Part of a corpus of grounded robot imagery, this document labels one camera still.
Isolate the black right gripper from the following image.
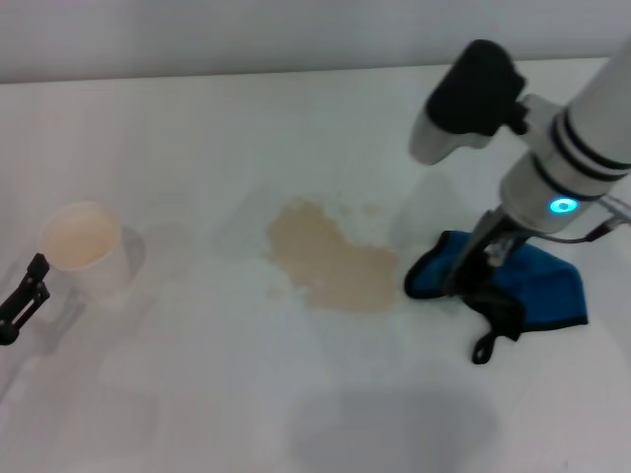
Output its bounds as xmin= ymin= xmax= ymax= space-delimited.
xmin=445 ymin=209 xmax=531 ymax=299

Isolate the blue rag with black trim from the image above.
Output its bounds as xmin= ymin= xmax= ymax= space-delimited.
xmin=403 ymin=230 xmax=591 ymax=367

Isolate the white paper cup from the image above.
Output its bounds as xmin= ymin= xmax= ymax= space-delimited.
xmin=37 ymin=200 xmax=125 ymax=307

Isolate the brown water stain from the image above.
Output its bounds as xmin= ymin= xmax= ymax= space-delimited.
xmin=265 ymin=195 xmax=400 ymax=314

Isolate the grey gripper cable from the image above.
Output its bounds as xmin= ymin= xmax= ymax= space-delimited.
xmin=541 ymin=195 xmax=631 ymax=245

